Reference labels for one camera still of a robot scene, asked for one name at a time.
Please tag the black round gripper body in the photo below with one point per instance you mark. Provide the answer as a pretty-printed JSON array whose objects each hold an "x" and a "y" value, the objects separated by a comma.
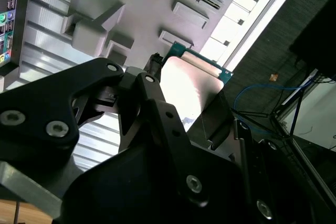
[{"x": 131, "y": 190}]

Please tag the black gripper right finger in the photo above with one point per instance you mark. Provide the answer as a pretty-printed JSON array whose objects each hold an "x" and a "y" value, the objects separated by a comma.
[{"x": 220, "y": 121}]

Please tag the silver CPU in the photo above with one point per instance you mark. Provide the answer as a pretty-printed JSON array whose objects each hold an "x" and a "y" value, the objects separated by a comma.
[{"x": 183, "y": 85}]

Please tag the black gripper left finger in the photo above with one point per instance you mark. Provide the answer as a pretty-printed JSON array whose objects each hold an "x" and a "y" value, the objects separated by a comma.
[{"x": 39, "y": 108}]

